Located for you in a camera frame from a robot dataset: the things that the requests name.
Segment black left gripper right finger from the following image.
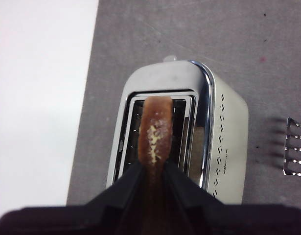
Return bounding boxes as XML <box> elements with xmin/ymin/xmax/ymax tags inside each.
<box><xmin>164</xmin><ymin>161</ymin><xmax>301</xmax><ymax>235</ymax></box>

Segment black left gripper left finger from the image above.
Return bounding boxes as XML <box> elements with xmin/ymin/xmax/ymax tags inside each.
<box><xmin>0</xmin><ymin>162</ymin><xmax>145</xmax><ymax>235</ymax></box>

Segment brown-crusted bread slice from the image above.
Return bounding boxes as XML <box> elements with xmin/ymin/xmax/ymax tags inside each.
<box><xmin>137</xmin><ymin>95</ymin><xmax>190</xmax><ymax>235</ymax></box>

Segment cream steel two-slot toaster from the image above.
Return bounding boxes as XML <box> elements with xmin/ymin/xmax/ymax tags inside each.
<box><xmin>105</xmin><ymin>59</ymin><xmax>250</xmax><ymax>205</ymax></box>

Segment steel toast rack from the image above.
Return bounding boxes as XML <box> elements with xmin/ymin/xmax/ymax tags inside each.
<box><xmin>282</xmin><ymin>117</ymin><xmax>301</xmax><ymax>183</ymax></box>

